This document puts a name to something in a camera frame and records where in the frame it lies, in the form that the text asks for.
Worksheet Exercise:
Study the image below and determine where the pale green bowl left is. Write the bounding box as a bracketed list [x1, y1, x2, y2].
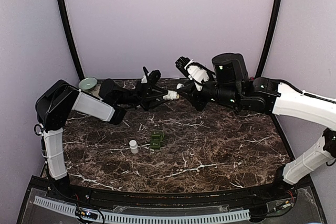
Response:
[78, 77, 98, 92]

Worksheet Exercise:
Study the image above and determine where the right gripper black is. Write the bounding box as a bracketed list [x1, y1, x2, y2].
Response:
[177, 71, 242, 111]

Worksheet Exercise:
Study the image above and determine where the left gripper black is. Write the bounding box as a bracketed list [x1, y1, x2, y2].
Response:
[115, 80, 171, 111]

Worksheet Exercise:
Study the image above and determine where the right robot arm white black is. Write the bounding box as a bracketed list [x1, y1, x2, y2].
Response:
[175, 53, 335, 200]

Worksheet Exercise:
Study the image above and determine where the white pill bottle cap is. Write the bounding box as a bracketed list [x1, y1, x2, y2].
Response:
[176, 83, 184, 89]

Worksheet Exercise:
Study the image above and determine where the black frame post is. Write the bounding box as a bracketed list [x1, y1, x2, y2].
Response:
[255, 0, 281, 78]
[57, 0, 85, 80]

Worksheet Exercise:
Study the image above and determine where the right black frame post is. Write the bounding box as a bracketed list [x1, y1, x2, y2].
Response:
[255, 0, 281, 78]

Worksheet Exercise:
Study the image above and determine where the left black frame post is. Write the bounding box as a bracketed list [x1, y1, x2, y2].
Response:
[57, 0, 85, 80]

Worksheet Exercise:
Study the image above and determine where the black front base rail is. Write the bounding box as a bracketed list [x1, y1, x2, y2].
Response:
[58, 184, 276, 208]

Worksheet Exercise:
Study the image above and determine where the white slotted cable duct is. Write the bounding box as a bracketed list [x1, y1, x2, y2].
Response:
[33, 196, 250, 224]

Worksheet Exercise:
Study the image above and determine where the patterned coaster under bowl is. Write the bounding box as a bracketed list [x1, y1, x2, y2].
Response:
[89, 84, 101, 97]

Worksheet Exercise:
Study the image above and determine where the green weekly pill organizer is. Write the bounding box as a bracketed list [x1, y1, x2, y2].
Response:
[150, 131, 164, 150]

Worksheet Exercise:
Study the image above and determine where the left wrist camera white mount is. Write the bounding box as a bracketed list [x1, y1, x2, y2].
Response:
[141, 67, 161, 85]

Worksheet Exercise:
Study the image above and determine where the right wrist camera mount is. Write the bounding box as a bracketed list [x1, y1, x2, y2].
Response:
[175, 56, 215, 84]

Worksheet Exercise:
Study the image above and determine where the white pill bottle front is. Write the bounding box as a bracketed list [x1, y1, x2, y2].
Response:
[129, 140, 139, 154]

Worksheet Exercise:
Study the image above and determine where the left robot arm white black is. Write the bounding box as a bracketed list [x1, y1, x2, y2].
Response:
[35, 79, 169, 180]

